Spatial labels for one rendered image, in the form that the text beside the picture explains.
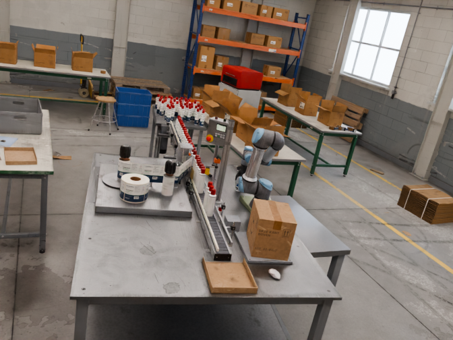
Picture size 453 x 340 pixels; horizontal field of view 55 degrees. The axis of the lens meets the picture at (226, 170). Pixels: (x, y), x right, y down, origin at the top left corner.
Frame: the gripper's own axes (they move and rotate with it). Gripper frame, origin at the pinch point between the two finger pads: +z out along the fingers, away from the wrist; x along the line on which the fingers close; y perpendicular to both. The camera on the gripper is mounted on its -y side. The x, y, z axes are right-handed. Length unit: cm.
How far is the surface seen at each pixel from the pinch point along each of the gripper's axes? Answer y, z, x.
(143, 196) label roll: 30, -3, -90
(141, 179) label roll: 23, -13, -92
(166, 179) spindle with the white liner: 26, -16, -74
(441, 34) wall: -305, -164, 501
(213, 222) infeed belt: 63, 1, -48
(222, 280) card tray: 122, 6, -63
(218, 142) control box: 16, -43, -34
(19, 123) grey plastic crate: -136, -1, -176
